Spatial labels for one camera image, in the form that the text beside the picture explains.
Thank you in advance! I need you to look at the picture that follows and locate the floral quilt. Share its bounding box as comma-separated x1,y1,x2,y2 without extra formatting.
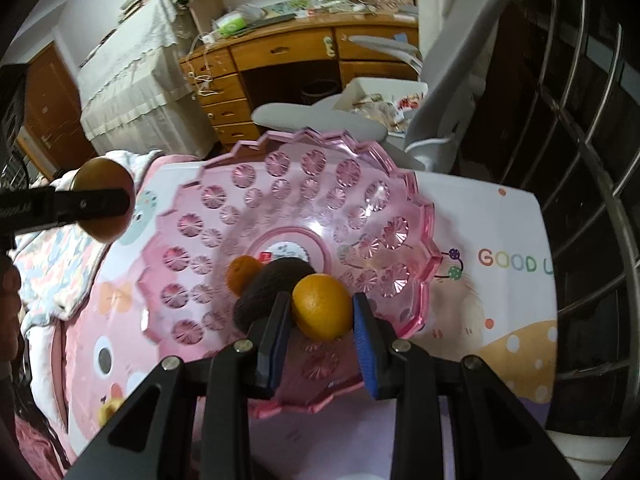
10,150,166,321

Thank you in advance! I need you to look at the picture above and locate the grey office chair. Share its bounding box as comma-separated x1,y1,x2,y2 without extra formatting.
252,0,533,171

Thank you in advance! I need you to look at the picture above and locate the white cloth-covered cabinet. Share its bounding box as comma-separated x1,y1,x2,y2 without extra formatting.
77,0,218,158

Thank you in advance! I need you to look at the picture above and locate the yellow speckled pear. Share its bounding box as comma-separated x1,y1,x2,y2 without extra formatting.
69,156,137,242

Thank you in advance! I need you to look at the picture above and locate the wooden desk with drawers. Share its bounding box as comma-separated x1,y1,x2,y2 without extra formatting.
179,0,421,148

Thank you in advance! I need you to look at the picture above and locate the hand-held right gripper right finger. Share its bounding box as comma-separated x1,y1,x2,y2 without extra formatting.
351,291,581,480

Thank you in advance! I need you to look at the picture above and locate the small mandarin orange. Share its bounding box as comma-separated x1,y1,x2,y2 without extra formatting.
225,255,262,297

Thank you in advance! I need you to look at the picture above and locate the pink plastic fruit plate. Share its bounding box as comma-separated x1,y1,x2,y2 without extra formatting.
136,129,445,420

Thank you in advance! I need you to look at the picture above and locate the large orange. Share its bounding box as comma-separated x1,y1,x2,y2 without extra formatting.
291,273,354,341

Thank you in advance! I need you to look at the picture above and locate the dark avocado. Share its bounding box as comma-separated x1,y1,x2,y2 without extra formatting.
234,258,315,337

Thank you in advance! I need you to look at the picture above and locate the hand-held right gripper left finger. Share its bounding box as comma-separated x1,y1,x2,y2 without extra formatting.
62,290,293,480

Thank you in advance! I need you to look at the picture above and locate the cartoon printed table mat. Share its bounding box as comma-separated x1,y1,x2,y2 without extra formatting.
62,152,558,480

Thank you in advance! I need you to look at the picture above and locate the white box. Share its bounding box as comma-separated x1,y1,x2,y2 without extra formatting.
334,77,431,131

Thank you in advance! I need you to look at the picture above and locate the pink fuzzy blanket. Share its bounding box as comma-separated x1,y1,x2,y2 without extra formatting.
12,395,68,478

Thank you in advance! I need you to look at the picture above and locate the green packet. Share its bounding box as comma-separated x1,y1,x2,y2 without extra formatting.
215,12,248,38

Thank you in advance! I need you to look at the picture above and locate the brown wooden door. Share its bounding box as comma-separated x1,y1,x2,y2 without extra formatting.
17,42,98,181

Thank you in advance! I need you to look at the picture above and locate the dark waste bin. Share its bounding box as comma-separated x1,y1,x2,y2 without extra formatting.
300,79,337,107

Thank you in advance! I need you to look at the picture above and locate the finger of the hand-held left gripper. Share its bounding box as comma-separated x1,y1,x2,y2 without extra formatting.
30,187,132,232

